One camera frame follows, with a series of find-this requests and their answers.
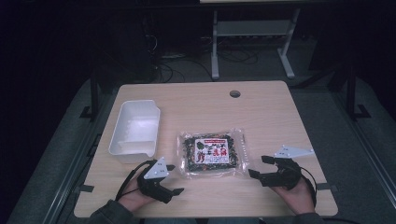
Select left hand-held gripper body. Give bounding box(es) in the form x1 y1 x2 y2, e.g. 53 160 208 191
136 157 176 205

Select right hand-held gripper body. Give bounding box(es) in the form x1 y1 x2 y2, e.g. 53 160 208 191
259 144 316 191

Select clear packet of dark snack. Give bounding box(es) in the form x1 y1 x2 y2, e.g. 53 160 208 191
177 127 250 181

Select white plastic bin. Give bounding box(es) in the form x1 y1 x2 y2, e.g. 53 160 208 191
107 99 162 165

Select person's left hand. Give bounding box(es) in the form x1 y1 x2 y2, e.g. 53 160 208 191
118 169 157 213

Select person's right hand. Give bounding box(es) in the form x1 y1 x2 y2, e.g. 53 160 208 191
270 176 317 217

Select black metal stand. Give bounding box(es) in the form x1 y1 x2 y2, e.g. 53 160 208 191
345 60 372 122
78 69 101 123

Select left hand-held gripper black cable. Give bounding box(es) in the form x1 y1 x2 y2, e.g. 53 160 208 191
114 159 155 203

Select hand-held gripper black cable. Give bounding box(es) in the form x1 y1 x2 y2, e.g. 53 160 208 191
114 159 155 203
299 166 318 209

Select right hand-held gripper black cable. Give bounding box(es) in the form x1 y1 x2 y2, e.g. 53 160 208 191
299 166 318 209

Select black table edge bracket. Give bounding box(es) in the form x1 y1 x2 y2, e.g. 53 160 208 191
317 182 340 193
74 184 95 194

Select black floor cables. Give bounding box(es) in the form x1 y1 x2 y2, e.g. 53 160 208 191
146 34 261 84

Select white metal desk frame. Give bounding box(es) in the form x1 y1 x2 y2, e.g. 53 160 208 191
210 7 302 81

